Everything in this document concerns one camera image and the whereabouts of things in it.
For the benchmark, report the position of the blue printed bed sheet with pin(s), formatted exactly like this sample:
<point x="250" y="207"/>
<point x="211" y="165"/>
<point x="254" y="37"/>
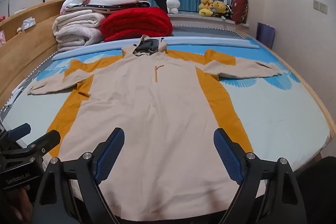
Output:
<point x="275" y="113"/>

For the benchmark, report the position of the grey patterned mattress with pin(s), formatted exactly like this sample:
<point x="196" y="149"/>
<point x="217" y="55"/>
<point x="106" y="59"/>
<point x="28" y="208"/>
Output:
<point x="210" y="31"/>

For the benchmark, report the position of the white plush toy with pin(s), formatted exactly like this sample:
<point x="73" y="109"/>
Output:
<point x="173" y="5"/>

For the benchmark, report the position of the white folded blanket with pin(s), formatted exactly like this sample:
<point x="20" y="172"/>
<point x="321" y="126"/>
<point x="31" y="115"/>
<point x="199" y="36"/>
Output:
<point x="76" y="29"/>

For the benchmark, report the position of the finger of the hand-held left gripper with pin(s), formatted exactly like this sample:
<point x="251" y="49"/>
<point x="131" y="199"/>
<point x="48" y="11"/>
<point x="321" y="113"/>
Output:
<point x="19" y="130"/>
<point x="46" y="141"/>

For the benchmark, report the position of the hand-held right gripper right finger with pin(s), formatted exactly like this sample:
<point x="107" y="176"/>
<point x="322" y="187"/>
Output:
<point x="228" y="157"/>

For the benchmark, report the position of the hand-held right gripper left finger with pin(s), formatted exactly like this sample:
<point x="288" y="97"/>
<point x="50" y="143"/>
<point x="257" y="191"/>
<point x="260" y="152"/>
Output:
<point x="111" y="154"/>

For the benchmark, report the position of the wooden headboard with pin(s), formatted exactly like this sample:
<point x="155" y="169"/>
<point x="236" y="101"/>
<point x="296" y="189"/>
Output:
<point x="26" y="56"/>

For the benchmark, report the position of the red folded blanket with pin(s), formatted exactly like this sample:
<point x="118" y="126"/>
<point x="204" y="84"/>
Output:
<point x="136" y="23"/>

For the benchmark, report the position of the person's dark trouser leg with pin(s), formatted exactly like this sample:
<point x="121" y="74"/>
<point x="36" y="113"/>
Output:
<point x="320" y="187"/>

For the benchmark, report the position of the yellow plush toy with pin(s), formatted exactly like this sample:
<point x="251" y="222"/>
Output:
<point x="219" y="7"/>
<point x="205" y="7"/>

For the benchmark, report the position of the beige and orange hoodie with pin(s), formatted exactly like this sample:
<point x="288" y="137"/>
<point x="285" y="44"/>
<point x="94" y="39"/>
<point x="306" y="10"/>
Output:
<point x="157" y="108"/>

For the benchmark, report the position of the tissue box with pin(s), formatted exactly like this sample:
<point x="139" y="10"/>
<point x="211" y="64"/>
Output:
<point x="28" y="24"/>

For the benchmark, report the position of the white wall switch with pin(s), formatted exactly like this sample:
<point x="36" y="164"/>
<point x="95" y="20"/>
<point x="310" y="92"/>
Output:
<point x="316" y="5"/>
<point x="323" y="8"/>

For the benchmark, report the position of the person's left hand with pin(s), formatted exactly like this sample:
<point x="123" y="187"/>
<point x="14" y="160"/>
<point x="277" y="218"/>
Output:
<point x="15" y="204"/>

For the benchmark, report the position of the striped bee plush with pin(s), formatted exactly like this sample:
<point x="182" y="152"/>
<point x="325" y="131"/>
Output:
<point x="228" y="12"/>

